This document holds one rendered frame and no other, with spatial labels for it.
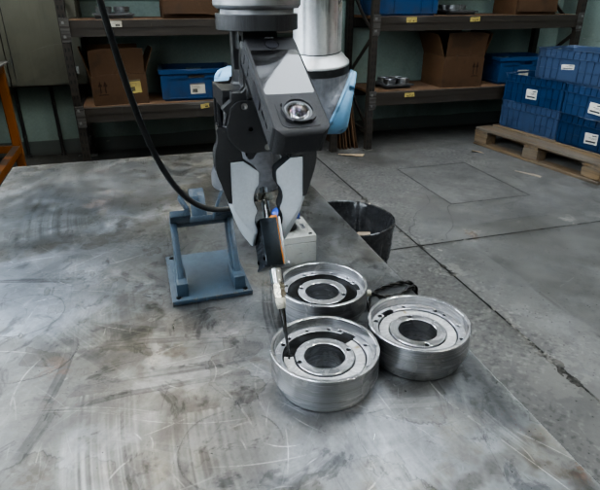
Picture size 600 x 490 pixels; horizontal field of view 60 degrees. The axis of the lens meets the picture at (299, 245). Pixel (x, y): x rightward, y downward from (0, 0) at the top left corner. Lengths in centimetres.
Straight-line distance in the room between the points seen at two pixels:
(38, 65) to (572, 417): 382
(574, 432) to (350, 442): 136
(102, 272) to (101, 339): 16
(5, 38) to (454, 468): 410
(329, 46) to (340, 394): 64
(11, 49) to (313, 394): 398
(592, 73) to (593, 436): 294
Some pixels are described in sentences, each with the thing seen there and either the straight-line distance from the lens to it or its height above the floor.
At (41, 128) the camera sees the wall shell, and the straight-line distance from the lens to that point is 461.
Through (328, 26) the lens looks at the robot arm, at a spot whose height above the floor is 110.
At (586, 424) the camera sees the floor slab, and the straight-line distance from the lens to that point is 184.
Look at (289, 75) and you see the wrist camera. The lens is 44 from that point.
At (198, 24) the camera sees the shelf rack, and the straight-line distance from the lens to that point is 388.
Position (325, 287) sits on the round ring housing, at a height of 82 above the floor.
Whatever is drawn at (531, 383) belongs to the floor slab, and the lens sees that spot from 192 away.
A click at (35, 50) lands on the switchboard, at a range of 428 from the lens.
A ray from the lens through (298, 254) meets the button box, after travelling 73.
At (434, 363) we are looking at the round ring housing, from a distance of 53.
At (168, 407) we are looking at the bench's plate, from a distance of 52.
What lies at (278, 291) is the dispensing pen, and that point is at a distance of 51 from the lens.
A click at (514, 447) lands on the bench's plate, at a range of 51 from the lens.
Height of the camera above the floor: 115
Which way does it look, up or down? 26 degrees down
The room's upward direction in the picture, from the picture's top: straight up
